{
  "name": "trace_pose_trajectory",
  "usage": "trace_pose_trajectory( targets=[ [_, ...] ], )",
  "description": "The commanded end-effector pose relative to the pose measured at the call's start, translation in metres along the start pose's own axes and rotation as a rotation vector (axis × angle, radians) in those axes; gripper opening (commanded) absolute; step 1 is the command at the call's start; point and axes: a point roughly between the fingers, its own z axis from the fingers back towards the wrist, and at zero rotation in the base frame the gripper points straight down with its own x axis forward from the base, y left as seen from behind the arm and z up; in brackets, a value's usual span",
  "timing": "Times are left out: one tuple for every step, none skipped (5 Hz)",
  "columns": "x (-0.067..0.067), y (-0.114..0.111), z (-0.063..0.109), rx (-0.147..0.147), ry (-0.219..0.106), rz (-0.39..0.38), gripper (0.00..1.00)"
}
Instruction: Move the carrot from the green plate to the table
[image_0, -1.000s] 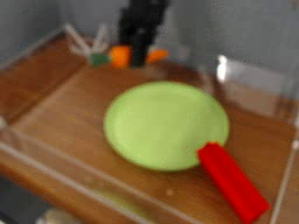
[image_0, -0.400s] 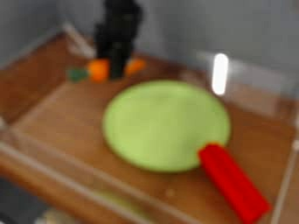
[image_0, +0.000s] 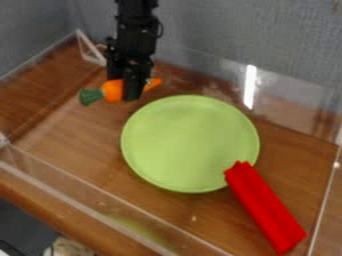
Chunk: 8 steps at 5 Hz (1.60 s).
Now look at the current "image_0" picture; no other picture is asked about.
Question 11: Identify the red folded cloth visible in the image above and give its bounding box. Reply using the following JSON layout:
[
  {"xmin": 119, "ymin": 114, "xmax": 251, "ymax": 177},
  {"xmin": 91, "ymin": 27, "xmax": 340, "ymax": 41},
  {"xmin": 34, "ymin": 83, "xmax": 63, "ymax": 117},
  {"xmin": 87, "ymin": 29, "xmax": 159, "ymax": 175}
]
[{"xmin": 225, "ymin": 161, "xmax": 306, "ymax": 255}]

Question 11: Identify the light green plate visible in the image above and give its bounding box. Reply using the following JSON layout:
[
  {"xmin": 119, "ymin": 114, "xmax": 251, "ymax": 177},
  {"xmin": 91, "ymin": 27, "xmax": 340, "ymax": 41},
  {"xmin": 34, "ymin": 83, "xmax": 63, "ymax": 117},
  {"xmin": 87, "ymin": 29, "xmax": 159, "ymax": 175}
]
[{"xmin": 120, "ymin": 95, "xmax": 261, "ymax": 193}]

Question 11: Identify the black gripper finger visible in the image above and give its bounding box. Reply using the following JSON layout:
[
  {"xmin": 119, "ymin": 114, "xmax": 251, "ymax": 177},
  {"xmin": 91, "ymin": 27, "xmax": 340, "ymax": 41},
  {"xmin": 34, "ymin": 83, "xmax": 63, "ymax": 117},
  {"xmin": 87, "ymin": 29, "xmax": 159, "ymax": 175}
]
[
  {"xmin": 106, "ymin": 51, "xmax": 125, "ymax": 80},
  {"xmin": 123, "ymin": 65, "xmax": 150, "ymax": 101}
]

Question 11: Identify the orange toy carrot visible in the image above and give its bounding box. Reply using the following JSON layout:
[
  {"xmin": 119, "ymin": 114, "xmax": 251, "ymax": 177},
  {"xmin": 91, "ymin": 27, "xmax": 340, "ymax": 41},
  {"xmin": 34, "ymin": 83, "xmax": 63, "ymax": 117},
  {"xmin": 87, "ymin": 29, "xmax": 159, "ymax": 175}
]
[{"xmin": 79, "ymin": 78, "xmax": 162, "ymax": 106}]

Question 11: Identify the clear acrylic enclosure wall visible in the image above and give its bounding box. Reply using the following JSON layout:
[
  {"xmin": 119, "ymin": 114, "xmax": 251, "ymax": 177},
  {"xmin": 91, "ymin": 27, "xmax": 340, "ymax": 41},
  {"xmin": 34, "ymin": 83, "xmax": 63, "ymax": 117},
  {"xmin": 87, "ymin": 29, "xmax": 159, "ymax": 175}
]
[{"xmin": 0, "ymin": 34, "xmax": 342, "ymax": 256}]

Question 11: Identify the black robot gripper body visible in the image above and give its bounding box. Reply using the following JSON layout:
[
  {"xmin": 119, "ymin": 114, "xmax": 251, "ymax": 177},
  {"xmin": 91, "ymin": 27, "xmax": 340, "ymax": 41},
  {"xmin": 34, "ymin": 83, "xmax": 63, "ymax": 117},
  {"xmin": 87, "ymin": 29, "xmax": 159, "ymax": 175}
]
[{"xmin": 106, "ymin": 0, "xmax": 162, "ymax": 68}]

